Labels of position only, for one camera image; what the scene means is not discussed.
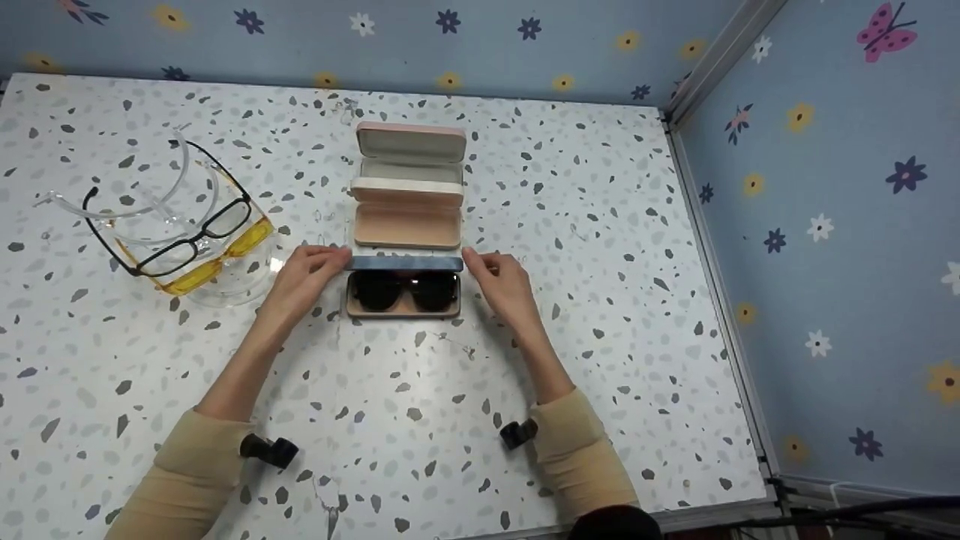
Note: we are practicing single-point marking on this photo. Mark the blue glasses case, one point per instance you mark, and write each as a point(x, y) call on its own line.
point(405, 263)

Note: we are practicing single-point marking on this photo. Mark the person's left index finger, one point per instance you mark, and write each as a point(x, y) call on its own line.
point(328, 252)

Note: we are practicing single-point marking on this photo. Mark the person's right thumb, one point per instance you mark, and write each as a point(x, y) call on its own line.
point(481, 271)

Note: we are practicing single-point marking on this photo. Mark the person's right index finger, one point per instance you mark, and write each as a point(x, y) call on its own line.
point(486, 256)

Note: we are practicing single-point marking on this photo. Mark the person's right hand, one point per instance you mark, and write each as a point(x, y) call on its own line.
point(508, 289)

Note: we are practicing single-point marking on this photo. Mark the pink glasses case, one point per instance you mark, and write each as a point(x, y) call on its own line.
point(411, 150)

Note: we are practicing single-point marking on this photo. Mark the person's left hand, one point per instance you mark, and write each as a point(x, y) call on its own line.
point(298, 283)

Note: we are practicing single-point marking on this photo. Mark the black sunglasses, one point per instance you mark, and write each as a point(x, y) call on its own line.
point(405, 289)

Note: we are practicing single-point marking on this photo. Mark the person's left thumb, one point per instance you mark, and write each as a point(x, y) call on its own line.
point(335, 265)

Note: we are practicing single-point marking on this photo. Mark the person's right forearm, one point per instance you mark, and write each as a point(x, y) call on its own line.
point(570, 427)

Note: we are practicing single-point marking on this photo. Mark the beige glasses case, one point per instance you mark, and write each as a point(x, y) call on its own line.
point(407, 221)

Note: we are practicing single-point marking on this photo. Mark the black wrist band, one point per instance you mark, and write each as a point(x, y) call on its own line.
point(518, 433)
point(268, 449)

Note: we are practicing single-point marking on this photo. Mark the black frame glasses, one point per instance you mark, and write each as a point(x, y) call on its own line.
point(201, 232)

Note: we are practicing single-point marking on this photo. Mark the person's body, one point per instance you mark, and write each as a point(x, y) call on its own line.
point(615, 524)

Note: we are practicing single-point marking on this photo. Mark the yellow safety glasses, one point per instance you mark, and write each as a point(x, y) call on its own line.
point(225, 262)

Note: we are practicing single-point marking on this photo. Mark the person's left forearm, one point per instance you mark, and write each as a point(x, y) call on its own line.
point(217, 420)

